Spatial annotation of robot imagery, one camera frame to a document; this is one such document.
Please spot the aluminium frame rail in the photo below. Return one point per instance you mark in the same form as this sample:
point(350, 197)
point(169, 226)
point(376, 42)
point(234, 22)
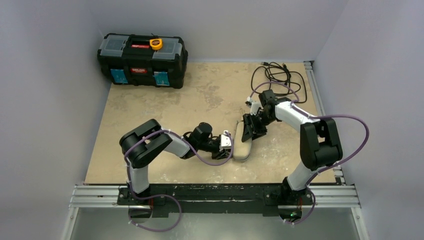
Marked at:
point(99, 192)

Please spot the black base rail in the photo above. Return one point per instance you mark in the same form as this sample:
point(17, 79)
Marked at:
point(267, 199)

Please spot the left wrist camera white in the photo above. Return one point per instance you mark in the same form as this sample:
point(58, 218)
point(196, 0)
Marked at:
point(226, 141)

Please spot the yellow tape measure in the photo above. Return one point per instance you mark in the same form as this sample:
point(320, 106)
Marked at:
point(156, 44)

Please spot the beige umbrella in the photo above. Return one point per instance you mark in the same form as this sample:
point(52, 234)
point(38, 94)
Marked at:
point(241, 150)

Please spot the black plastic toolbox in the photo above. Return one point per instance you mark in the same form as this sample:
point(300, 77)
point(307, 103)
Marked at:
point(128, 59)

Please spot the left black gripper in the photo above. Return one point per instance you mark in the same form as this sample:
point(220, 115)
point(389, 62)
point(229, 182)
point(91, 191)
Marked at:
point(220, 152)

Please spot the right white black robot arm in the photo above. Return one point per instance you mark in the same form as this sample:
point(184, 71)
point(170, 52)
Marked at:
point(319, 145)

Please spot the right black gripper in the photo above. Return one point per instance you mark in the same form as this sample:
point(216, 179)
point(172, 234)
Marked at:
point(257, 124)

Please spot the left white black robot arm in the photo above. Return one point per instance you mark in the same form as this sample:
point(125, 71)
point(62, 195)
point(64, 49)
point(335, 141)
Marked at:
point(146, 142)

